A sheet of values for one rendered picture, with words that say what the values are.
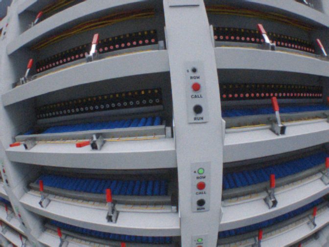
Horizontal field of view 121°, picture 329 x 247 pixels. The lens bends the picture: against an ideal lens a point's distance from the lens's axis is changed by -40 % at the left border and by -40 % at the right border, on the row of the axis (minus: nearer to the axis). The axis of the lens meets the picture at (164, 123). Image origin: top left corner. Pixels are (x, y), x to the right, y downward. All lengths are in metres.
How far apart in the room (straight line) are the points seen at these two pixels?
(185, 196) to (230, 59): 0.31
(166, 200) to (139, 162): 0.15
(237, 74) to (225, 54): 0.23
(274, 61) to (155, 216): 0.48
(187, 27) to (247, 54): 0.14
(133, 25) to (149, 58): 0.30
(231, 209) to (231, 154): 0.17
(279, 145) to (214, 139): 0.17
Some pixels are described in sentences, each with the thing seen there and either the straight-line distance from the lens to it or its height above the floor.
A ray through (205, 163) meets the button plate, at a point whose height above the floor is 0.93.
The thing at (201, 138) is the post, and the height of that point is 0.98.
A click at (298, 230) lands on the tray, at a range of 0.73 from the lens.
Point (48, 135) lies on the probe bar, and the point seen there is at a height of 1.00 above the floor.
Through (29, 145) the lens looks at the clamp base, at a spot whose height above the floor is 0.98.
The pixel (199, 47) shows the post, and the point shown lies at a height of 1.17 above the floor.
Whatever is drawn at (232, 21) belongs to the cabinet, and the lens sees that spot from 0.65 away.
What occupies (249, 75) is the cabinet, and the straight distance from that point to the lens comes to 0.58.
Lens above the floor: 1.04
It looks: 3 degrees down
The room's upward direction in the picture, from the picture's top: 5 degrees counter-clockwise
